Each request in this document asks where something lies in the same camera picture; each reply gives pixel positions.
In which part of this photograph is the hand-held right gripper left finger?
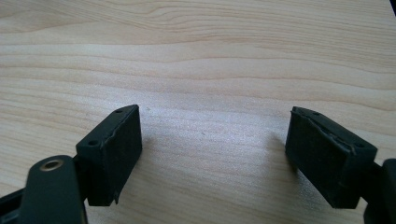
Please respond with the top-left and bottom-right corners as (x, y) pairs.
(73, 104), (144, 207)

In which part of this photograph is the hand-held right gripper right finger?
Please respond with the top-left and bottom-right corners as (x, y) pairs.
(284, 105), (385, 210)

